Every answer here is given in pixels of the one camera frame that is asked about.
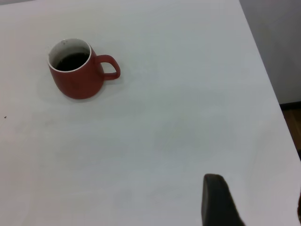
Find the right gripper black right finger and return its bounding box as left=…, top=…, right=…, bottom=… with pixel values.
left=296, top=192, right=301, bottom=225

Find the red ceramic mug with coffee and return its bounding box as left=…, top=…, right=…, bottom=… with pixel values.
left=48, top=37, right=121, bottom=100

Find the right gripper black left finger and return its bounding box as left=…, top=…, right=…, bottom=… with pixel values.
left=200, top=173, right=246, bottom=226

